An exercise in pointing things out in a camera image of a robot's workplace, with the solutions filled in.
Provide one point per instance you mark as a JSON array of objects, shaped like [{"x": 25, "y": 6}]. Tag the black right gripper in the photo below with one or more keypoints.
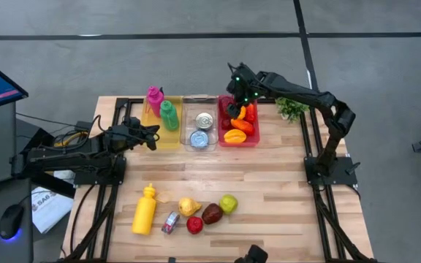
[{"x": 247, "y": 95}]

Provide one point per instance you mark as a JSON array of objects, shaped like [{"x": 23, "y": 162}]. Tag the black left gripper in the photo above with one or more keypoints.
[{"x": 130, "y": 135}]

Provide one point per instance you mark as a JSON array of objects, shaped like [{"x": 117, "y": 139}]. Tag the small red toy fruit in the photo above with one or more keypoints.
[
  {"x": 226, "y": 124},
  {"x": 242, "y": 126}
]

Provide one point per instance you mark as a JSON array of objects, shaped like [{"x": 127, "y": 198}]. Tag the red-orange toy mango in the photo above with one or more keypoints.
[{"x": 250, "y": 113}]

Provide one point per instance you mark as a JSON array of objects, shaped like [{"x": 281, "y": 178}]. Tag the green plastic squeeze bottle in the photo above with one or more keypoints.
[{"x": 169, "y": 115}]

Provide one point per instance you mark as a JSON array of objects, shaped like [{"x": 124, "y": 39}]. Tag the yellow and red toy mango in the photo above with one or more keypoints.
[{"x": 235, "y": 136}]

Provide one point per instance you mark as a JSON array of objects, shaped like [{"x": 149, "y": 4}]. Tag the tin can with colourful label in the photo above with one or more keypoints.
[
  {"x": 170, "y": 223},
  {"x": 204, "y": 120},
  {"x": 199, "y": 140}
]

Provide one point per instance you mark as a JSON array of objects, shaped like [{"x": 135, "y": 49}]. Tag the pink plastic squeeze bottle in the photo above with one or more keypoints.
[{"x": 155, "y": 100}]

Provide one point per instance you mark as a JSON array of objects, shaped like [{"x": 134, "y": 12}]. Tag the yellow toy pear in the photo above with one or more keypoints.
[{"x": 189, "y": 206}]

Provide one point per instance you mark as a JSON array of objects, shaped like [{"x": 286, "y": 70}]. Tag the yellow plastic squeeze bottle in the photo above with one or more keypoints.
[{"x": 144, "y": 215}]

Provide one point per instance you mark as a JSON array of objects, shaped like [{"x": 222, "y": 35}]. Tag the green toy apple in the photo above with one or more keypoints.
[{"x": 228, "y": 204}]

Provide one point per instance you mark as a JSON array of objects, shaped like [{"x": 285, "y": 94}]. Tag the dark red toy apple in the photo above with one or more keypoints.
[{"x": 212, "y": 213}]

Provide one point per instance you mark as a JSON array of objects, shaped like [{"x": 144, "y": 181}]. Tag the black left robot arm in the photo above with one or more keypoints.
[{"x": 68, "y": 159}]

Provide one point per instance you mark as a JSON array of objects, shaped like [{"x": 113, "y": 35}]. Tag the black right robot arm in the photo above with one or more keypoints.
[{"x": 305, "y": 95}]

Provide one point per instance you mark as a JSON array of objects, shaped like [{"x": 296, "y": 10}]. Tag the yellow translucent plastic bin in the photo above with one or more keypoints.
[{"x": 170, "y": 140}]

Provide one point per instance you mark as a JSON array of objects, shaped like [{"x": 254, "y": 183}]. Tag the red translucent plastic bin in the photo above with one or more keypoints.
[{"x": 256, "y": 140}]

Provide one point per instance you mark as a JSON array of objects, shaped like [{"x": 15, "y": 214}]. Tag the clear plastic bin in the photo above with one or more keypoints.
[{"x": 192, "y": 109}]

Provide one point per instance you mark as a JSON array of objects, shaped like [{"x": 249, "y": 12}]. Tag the black table clamp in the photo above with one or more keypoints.
[{"x": 161, "y": 90}]

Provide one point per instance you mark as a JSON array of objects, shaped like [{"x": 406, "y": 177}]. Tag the green plant in white pot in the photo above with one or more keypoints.
[{"x": 291, "y": 109}]

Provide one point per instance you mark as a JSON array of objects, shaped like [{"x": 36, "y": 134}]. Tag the white round container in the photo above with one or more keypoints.
[{"x": 64, "y": 174}]

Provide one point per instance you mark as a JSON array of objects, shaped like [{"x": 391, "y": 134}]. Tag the black floor stand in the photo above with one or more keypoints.
[{"x": 38, "y": 140}]

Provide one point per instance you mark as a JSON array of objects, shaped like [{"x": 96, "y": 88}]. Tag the white printed paper sheet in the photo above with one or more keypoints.
[{"x": 49, "y": 212}]

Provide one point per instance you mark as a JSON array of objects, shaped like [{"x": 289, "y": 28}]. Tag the black blocky object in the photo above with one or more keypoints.
[{"x": 255, "y": 254}]

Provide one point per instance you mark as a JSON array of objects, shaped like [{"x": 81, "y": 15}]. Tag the black computer mouse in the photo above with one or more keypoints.
[{"x": 11, "y": 221}]

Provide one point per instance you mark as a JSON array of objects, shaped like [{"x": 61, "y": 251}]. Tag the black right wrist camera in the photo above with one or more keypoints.
[{"x": 237, "y": 75}]

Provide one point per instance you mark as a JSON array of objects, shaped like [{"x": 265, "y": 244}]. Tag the black aluminium rail frame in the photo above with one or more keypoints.
[{"x": 121, "y": 109}]

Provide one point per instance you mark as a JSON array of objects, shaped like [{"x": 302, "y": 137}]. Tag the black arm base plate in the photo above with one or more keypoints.
[
  {"x": 345, "y": 179},
  {"x": 86, "y": 179}
]

